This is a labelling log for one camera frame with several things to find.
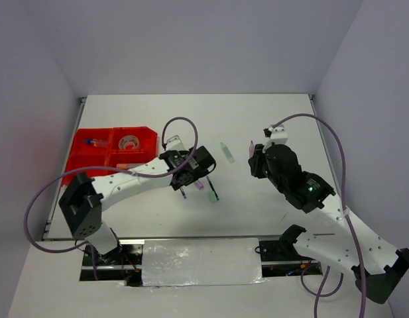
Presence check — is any purple highlighter cap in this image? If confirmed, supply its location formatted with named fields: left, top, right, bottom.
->
left=194, top=180, right=204, bottom=189

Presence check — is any blue gel pen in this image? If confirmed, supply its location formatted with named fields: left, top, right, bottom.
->
left=180, top=187, right=187, bottom=199
left=206, top=176, right=219, bottom=201

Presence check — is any pink highlighter pen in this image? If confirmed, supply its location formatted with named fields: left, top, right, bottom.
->
left=249, top=141, right=255, bottom=158

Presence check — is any green highlighter cap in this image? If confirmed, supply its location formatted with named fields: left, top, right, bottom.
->
left=209, top=191, right=217, bottom=203

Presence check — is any green highlighter pen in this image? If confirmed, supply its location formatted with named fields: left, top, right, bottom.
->
left=220, top=142, right=235, bottom=163

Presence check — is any small white tape roll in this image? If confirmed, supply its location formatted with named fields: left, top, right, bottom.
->
left=124, top=139, right=141, bottom=150

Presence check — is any large clear tape roll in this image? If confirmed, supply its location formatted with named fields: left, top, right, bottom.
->
left=118, top=135, right=141, bottom=150

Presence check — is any orange highlighter pen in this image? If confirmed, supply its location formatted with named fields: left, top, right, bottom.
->
left=116, top=163, right=140, bottom=170

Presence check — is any blue cap glue bottle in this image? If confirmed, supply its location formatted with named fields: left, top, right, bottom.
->
left=84, top=138, right=108, bottom=148

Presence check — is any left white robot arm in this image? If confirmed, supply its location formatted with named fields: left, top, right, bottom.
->
left=58, top=146, right=216, bottom=264

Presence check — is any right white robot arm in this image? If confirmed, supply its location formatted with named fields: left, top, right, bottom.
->
left=248, top=144, right=409, bottom=304

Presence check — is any red compartment storage bin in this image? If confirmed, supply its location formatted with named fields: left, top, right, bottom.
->
left=65, top=127, right=158, bottom=171

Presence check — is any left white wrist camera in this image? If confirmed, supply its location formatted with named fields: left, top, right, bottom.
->
left=164, top=135, right=185, bottom=151

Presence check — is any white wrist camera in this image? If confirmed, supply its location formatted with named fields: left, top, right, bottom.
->
left=264, top=125, right=288, bottom=144
left=164, top=135, right=185, bottom=151

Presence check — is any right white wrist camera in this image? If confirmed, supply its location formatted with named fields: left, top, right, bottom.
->
left=264, top=125, right=288, bottom=144

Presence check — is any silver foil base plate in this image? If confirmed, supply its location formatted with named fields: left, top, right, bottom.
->
left=142, top=238, right=264, bottom=287

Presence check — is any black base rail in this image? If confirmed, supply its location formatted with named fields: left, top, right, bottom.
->
left=79, top=240, right=322, bottom=287

